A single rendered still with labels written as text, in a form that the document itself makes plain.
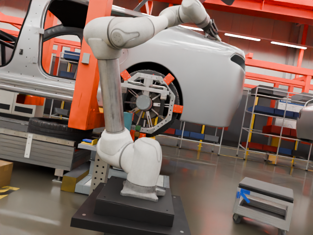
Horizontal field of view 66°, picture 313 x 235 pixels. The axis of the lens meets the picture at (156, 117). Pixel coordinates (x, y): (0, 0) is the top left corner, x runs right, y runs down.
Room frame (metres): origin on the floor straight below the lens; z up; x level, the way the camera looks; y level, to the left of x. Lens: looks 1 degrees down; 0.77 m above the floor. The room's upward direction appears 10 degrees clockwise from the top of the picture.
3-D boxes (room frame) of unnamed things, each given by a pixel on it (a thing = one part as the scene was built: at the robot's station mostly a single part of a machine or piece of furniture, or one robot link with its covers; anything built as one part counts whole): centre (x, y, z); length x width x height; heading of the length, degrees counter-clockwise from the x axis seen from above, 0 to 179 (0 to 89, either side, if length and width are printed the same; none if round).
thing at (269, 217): (1.98, -1.00, 0.17); 0.43 x 0.36 x 0.34; 61
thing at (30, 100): (4.65, 2.50, 0.69); 0.52 x 0.17 x 0.35; 178
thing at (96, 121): (2.51, 0.66, 0.69); 0.52 x 0.17 x 0.35; 178
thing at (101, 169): (1.86, 0.35, 0.21); 0.10 x 0.10 x 0.42; 88
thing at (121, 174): (2.43, 0.15, 0.13); 0.50 x 0.36 x 0.10; 88
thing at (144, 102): (2.19, 0.13, 0.85); 0.21 x 0.14 x 0.14; 178
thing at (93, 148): (1.86, 0.32, 0.44); 0.43 x 0.17 x 0.03; 88
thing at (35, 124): (2.63, 1.00, 0.39); 0.66 x 0.66 x 0.24
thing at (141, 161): (1.22, 0.02, 0.53); 0.18 x 0.16 x 0.22; 56
